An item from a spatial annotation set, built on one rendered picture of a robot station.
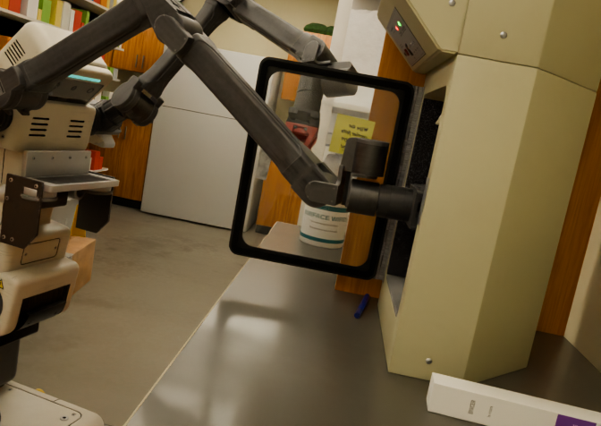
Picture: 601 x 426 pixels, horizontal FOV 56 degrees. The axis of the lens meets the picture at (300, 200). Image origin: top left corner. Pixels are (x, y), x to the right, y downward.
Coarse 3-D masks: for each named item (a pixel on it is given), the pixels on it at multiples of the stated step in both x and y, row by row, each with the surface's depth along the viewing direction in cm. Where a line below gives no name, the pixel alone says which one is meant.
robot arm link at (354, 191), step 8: (360, 176) 93; (368, 176) 93; (344, 184) 95; (352, 184) 93; (360, 184) 93; (368, 184) 94; (376, 184) 94; (344, 192) 95; (352, 192) 93; (360, 192) 93; (368, 192) 93; (376, 192) 93; (344, 200) 95; (352, 200) 93; (360, 200) 93; (368, 200) 93; (376, 200) 92; (352, 208) 94; (360, 208) 93; (368, 208) 93; (376, 208) 93
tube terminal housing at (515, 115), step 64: (512, 0) 76; (576, 0) 79; (448, 64) 84; (512, 64) 77; (576, 64) 83; (448, 128) 79; (512, 128) 78; (576, 128) 88; (448, 192) 80; (512, 192) 80; (448, 256) 81; (512, 256) 84; (384, 320) 100; (448, 320) 82; (512, 320) 89
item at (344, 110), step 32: (288, 96) 110; (320, 96) 110; (352, 96) 109; (384, 96) 109; (320, 128) 110; (352, 128) 110; (384, 128) 110; (256, 160) 112; (320, 160) 111; (256, 192) 113; (288, 192) 113; (256, 224) 114; (288, 224) 113; (320, 224) 113; (352, 224) 113; (320, 256) 114; (352, 256) 114
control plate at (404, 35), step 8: (392, 16) 93; (400, 16) 87; (392, 24) 98; (392, 32) 103; (400, 32) 95; (408, 32) 89; (400, 40) 100; (408, 40) 93; (416, 40) 87; (400, 48) 105; (416, 48) 91; (408, 56) 103; (416, 56) 96
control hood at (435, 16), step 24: (384, 0) 92; (408, 0) 77; (432, 0) 77; (456, 0) 77; (384, 24) 106; (408, 24) 86; (432, 24) 77; (456, 24) 77; (432, 48) 81; (456, 48) 77
